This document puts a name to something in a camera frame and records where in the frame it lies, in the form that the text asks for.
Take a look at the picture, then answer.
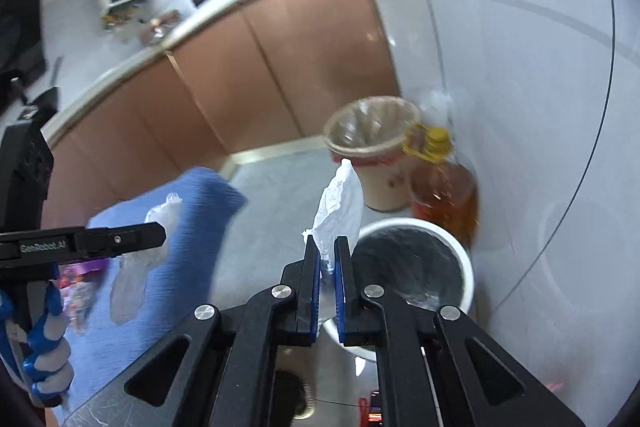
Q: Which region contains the cooking oil bottle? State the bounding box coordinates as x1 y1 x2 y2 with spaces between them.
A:
403 127 480 249

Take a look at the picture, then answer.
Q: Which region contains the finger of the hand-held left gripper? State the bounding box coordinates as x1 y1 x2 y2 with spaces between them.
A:
75 221 168 259

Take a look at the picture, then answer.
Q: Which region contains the red smartphone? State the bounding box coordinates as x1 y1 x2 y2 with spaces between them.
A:
366 388 387 424

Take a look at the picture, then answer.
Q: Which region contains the brown dish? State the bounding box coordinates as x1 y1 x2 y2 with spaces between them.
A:
139 9 182 44

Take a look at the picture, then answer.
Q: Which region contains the white tissue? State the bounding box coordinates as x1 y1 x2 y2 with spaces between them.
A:
301 158 363 274

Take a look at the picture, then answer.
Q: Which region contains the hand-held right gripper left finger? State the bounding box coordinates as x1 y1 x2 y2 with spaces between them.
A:
65 235 322 427

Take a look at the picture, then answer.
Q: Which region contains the person's left hand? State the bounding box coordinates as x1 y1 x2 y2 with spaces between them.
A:
0 279 76 409

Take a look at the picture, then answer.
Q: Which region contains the beige bin with clear liner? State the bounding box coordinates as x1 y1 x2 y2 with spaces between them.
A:
324 96 425 212

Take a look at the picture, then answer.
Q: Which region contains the red snack wrapper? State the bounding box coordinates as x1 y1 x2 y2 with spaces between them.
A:
61 282 100 334

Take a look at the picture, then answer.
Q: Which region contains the white bin with black liner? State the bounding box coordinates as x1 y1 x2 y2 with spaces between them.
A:
320 218 474 364

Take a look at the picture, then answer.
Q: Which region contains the rope wrapped table leg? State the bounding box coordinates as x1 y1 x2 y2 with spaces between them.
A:
276 371 317 421

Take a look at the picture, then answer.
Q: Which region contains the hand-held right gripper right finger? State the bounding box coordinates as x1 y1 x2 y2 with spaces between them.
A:
334 236 587 427

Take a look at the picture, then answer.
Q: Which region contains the brown kitchen cabinet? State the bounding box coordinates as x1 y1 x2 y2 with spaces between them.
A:
39 0 402 208

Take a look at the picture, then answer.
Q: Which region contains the blue towel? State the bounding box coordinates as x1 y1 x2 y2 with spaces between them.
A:
64 167 249 427

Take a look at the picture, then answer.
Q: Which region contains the clear plastic bag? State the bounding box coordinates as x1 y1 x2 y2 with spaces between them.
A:
109 193 182 327

